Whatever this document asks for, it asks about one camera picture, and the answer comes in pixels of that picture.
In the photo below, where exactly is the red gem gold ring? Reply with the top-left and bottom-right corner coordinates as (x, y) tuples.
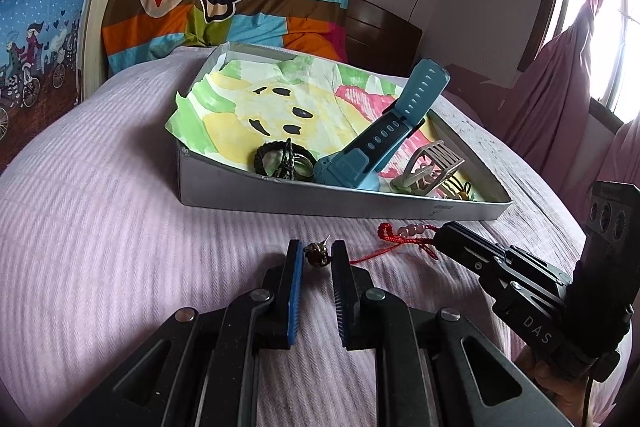
(304, 235), (333, 269)

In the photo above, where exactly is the red braided bead bracelet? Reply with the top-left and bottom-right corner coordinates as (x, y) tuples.
(348, 221), (442, 266)

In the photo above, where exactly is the light blue smart watch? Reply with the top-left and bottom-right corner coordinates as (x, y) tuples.
(314, 60), (450, 192)

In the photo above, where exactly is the brown hair tie with flower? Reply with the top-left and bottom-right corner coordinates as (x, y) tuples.
(439, 175), (475, 202)

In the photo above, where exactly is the black patterned hair clip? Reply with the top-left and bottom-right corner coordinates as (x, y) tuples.
(277, 139), (296, 180)

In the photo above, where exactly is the person's right hand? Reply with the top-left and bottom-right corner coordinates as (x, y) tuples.
(515, 346), (613, 426)

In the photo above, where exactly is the grey cardboard box tray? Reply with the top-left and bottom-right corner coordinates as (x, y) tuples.
(176, 41), (514, 223)

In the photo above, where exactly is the lavender ribbed bedspread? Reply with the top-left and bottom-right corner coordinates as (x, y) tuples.
(1, 48), (585, 426)

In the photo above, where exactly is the colourful painted paper liner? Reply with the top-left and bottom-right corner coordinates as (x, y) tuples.
(166, 54), (470, 198)

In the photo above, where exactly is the pink window curtain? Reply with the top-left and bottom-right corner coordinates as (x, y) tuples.
(446, 0), (639, 221)

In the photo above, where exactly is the dark wooden cabinet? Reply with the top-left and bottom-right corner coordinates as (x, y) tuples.
(345, 0), (423, 76)

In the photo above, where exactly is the blue starry cartoon curtain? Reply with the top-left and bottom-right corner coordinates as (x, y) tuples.
(1, 0), (85, 168)

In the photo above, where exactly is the wooden headboard post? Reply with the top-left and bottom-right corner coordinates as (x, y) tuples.
(78, 0), (147, 101)

